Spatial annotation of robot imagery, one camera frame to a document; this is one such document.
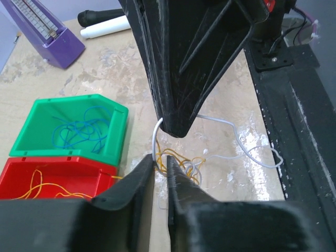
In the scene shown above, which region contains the right green plastic bin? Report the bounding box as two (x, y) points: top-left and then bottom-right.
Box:
(9, 94), (129, 166)

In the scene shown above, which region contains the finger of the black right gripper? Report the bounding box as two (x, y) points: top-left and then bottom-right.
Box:
(119, 1), (184, 137)
(141, 0), (271, 139)

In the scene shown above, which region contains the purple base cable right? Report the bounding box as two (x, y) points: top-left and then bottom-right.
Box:
(288, 5), (321, 48)

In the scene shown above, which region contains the red plastic bin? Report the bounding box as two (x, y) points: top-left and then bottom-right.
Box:
(1, 156), (119, 200)

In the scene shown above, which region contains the purple metronome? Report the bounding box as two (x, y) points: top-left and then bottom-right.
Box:
(1, 0), (85, 69)

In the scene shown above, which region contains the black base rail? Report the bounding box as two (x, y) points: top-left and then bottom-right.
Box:
(245, 44), (335, 239)

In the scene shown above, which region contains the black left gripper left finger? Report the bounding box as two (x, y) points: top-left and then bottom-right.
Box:
(1, 155), (154, 251)

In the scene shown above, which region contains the white microphone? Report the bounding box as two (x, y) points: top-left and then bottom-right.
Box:
(80, 15), (130, 39)

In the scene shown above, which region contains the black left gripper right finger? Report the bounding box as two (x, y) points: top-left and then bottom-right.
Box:
(167, 156), (335, 251)

